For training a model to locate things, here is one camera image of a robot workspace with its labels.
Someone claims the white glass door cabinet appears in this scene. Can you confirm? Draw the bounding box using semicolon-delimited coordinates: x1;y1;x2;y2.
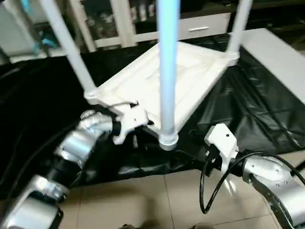
67;0;160;52

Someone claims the teal plastic object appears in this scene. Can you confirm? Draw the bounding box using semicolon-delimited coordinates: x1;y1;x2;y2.
33;36;59;53

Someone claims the white plastic table top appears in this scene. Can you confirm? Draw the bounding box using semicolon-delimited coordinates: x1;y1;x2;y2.
83;41;240;151

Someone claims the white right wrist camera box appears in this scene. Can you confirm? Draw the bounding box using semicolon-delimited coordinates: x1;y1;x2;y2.
204;123;239;173

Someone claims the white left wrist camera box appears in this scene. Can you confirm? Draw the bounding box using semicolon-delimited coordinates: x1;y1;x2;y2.
112;101;149;145

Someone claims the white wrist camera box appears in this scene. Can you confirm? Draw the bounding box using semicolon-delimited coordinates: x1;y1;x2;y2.
112;101;149;145
204;123;239;173

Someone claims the black work mat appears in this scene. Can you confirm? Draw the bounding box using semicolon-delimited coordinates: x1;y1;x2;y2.
0;33;305;201

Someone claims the white drawer unit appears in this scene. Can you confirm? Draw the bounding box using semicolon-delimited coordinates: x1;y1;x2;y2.
177;12;234;41

